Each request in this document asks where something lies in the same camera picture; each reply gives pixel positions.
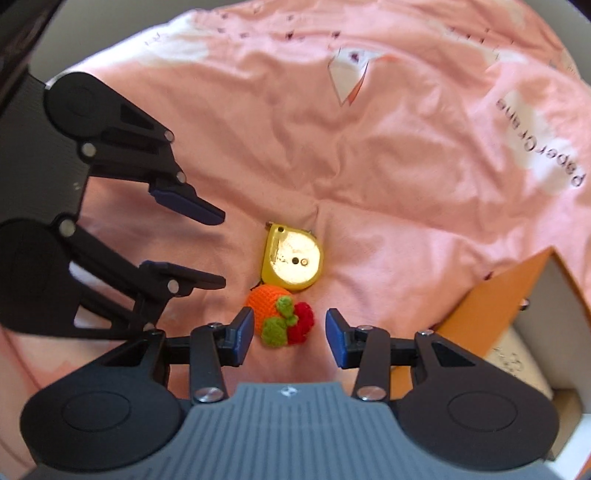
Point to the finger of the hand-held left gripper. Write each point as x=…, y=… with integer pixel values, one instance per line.
x=194, y=207
x=194, y=279

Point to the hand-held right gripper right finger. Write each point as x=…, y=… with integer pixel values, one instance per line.
x=336, y=337

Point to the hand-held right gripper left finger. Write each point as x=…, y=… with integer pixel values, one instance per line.
x=244, y=334

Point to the crochet fruit charm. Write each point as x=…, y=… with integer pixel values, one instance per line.
x=264, y=302

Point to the yellow tape measure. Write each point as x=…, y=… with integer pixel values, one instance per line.
x=291, y=258

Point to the orange cardboard box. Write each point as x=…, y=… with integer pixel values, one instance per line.
x=498, y=295

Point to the pink printed blanket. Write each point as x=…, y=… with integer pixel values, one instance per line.
x=369, y=161

